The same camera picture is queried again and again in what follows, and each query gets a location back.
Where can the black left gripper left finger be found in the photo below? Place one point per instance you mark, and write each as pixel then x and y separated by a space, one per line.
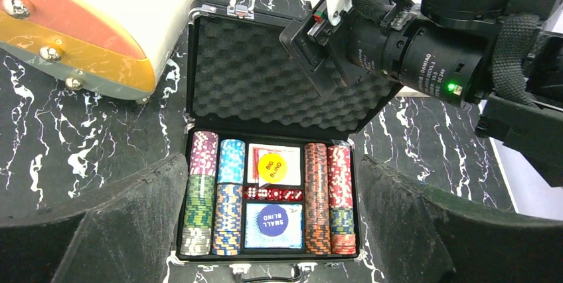
pixel 119 233

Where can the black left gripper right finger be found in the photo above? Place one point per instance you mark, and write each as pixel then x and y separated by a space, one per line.
pixel 425 234

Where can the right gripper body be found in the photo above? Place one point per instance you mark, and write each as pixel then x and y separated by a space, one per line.
pixel 354 49

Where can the blue playing card deck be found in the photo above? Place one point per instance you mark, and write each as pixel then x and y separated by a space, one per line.
pixel 292 238

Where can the red playing card deck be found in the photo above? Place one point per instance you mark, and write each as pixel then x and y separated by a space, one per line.
pixel 292 156

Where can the yellow big blind button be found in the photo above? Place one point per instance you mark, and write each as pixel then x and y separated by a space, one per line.
pixel 272 168

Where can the blue small blind button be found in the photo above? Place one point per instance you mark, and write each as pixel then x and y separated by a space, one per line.
pixel 272 220

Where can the black poker set case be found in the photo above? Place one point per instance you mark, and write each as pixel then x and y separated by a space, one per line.
pixel 242 82

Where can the purple white chip stack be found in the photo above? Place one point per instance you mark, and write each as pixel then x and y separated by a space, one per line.
pixel 204 151

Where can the light blue chip stack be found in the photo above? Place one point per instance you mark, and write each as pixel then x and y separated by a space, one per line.
pixel 231 161

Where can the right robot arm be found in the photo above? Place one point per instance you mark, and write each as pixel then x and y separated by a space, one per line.
pixel 503 52

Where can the grey white chip stack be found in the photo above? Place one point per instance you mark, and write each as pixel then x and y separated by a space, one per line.
pixel 195 241

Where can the dark green chip stack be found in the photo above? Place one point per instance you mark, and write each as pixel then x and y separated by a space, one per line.
pixel 199 202

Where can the blue orange chip stack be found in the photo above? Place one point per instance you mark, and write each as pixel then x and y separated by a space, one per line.
pixel 227 230

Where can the red translucent die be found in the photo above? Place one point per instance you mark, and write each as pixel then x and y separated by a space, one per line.
pixel 250 193
pixel 297 195
pixel 261 194

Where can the red white chip stack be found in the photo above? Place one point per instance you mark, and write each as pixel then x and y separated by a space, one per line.
pixel 340 177

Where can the blue green chip stack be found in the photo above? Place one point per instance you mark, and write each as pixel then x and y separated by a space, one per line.
pixel 342 230

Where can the orange black chip stack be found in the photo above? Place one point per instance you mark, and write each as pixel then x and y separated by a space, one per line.
pixel 316 205

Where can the cream cylinder with orange face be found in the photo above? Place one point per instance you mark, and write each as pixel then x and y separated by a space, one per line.
pixel 116 48

